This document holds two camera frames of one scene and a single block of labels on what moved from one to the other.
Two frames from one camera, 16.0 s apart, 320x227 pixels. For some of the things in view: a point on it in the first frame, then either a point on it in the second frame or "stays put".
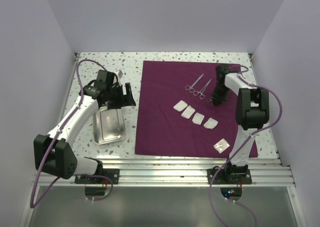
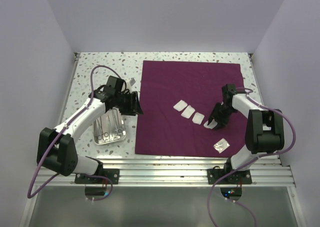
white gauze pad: x=211 y=123 stays put
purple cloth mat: x=177 y=117 stays put
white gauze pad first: x=180 y=105 stays put
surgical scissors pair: x=209 y=101 to x=116 y=117
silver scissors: x=191 y=88 to x=99 y=132
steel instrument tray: x=109 y=125 stays put
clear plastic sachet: x=221 y=145 stays put
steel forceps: x=201 y=91 to x=107 y=135
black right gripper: x=218 y=100 to x=222 y=122
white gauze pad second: x=188 y=112 stays put
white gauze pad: x=198 y=118 stays put
